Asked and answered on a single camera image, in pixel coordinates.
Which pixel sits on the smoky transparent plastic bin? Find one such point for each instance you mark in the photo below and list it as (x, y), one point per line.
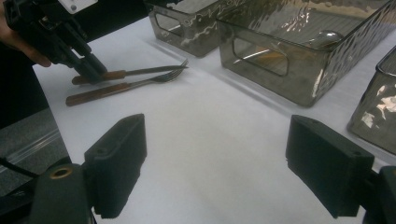
(311, 84)
(193, 34)
(376, 118)

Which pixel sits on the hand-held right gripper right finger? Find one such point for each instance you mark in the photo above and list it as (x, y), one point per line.
(327, 165)

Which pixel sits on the white table cover sheet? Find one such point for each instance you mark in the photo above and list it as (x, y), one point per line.
(202, 140)

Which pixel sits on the amber plastic spoon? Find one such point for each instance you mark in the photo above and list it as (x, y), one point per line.
(274, 60)

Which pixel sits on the metal spoon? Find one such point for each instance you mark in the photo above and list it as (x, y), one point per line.
(325, 39)

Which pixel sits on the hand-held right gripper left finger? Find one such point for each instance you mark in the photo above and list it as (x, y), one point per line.
(118, 161)

